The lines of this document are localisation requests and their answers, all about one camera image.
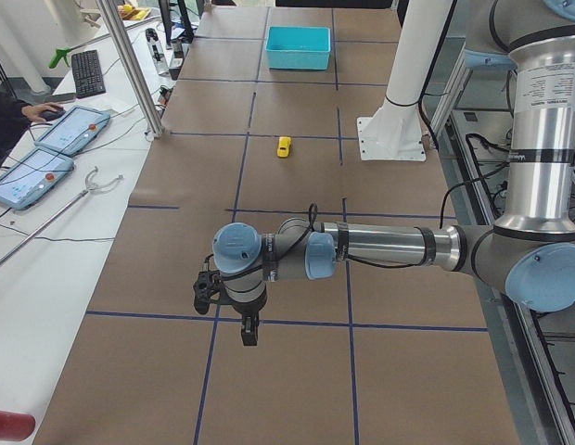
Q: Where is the upper teach pendant tablet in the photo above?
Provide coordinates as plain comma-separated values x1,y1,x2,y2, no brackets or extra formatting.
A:
34,106,110,156

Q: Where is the teal plastic bin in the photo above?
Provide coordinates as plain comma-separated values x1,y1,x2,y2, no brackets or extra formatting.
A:
265,26,331,70

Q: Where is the green handled grabber tool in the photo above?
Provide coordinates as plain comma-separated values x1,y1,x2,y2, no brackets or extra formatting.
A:
48,40,95,70

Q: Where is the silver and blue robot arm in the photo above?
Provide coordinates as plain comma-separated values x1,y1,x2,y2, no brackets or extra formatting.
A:
194,1,575,346

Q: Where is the black sleeved person forearm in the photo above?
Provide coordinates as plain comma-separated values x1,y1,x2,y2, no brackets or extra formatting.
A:
0,91,29,163

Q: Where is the black computer mouse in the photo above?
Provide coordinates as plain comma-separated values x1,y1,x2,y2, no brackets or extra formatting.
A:
40,108,66,121

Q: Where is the person hand on mouse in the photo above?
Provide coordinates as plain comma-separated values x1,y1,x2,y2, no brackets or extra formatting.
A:
20,102,64,123

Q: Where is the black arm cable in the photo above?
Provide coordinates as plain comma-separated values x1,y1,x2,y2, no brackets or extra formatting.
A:
201,202,460,288

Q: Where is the brown paper table cover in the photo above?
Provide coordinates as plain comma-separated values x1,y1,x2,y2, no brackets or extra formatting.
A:
35,6,518,444

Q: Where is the aluminium side frame rack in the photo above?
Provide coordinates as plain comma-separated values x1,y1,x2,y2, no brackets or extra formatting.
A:
442,38,575,444

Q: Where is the yellow beetle toy car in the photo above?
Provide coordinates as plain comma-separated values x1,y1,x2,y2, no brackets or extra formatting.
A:
276,136,292,159

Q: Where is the black keyboard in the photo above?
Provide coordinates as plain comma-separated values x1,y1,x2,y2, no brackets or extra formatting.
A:
70,50,106,99

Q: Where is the aluminium frame post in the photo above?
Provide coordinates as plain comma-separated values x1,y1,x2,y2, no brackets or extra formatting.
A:
96,0,165,139

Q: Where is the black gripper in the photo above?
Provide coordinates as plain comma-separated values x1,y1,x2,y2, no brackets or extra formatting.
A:
232,303,264,347

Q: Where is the lower teach pendant tablet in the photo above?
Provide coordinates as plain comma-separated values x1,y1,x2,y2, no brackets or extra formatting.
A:
0,148,74,210

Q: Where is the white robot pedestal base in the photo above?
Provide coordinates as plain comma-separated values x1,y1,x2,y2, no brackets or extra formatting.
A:
357,0,454,161

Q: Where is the teach pendant tablet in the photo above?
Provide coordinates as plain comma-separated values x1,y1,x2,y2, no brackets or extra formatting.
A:
34,106,110,156
0,148,74,210

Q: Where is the red cylinder object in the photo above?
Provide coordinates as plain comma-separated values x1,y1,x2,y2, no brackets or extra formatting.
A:
0,411,36,441

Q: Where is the metal reacher grabber stick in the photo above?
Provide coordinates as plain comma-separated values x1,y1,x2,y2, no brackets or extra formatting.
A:
0,166,125,274

